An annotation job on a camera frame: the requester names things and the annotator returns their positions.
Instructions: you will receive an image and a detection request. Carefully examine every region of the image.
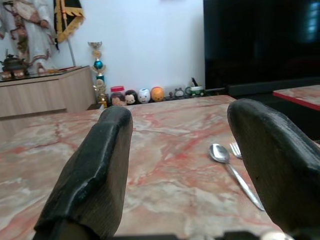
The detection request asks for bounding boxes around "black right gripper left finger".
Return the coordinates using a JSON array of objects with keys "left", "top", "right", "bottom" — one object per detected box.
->
[{"left": 33, "top": 105, "right": 134, "bottom": 240}]

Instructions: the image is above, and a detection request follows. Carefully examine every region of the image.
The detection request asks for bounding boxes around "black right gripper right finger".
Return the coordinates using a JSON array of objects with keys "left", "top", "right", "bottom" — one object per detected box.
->
[{"left": 226, "top": 98, "right": 320, "bottom": 236}]

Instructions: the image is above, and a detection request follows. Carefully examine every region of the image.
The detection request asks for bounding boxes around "silver metal fork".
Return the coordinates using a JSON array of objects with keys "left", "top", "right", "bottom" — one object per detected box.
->
[{"left": 229, "top": 142, "right": 243, "bottom": 160}]

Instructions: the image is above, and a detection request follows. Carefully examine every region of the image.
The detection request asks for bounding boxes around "silver metal spoon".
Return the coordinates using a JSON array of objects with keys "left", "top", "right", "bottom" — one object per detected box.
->
[{"left": 208, "top": 143, "right": 265, "bottom": 212}]

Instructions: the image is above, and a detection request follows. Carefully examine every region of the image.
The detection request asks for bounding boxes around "marble-pattern folding table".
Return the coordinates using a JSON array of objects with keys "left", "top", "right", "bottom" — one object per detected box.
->
[
  {"left": 0, "top": 94, "right": 320, "bottom": 240},
  {"left": 272, "top": 84, "right": 320, "bottom": 112}
]

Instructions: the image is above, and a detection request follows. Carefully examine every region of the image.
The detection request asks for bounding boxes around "red-lidded clear jar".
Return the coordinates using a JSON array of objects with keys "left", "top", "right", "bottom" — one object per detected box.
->
[{"left": 110, "top": 85, "right": 127, "bottom": 107}]

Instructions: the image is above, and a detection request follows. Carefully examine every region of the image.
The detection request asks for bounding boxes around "black-haired egg toy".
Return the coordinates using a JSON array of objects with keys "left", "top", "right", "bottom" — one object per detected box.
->
[{"left": 124, "top": 89, "right": 139, "bottom": 105}]

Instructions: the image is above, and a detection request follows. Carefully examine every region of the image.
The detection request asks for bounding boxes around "white egg toy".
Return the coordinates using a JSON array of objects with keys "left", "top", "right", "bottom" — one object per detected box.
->
[{"left": 137, "top": 87, "right": 151, "bottom": 104}]

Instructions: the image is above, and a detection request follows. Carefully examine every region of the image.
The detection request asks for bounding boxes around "orange egg toy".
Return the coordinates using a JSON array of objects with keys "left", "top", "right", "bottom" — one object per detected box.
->
[{"left": 150, "top": 86, "right": 165, "bottom": 102}]

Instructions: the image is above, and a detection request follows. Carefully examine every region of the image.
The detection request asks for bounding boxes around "light wooden cabinet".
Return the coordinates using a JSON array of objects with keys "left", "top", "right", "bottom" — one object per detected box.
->
[{"left": 0, "top": 65, "right": 97, "bottom": 120}]

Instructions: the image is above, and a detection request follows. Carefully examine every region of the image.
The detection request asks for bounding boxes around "tall silver blue trophy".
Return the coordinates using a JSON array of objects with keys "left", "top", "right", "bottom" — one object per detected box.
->
[{"left": 87, "top": 41, "right": 108, "bottom": 86}]

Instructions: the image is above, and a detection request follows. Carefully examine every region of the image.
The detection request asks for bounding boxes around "green white pen mug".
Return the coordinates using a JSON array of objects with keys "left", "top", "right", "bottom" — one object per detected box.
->
[{"left": 184, "top": 77, "right": 205, "bottom": 97}]

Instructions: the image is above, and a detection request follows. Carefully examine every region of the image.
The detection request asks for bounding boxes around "black flat-screen television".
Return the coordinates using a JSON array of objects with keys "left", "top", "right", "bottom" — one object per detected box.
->
[{"left": 202, "top": 0, "right": 320, "bottom": 91}]

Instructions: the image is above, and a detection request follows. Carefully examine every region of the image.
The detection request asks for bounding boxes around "dark bronze incense burner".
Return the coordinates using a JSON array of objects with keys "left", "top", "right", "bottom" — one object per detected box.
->
[{"left": 0, "top": 53, "right": 27, "bottom": 80}]

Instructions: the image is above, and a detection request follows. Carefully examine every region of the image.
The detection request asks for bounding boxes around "white robed statue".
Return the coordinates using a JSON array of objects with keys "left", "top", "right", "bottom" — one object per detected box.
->
[{"left": 0, "top": 0, "right": 57, "bottom": 75}]

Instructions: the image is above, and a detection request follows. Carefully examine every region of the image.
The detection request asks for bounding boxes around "black yellow fringed flag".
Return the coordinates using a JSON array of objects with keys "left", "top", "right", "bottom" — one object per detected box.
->
[{"left": 53, "top": 0, "right": 86, "bottom": 67}]

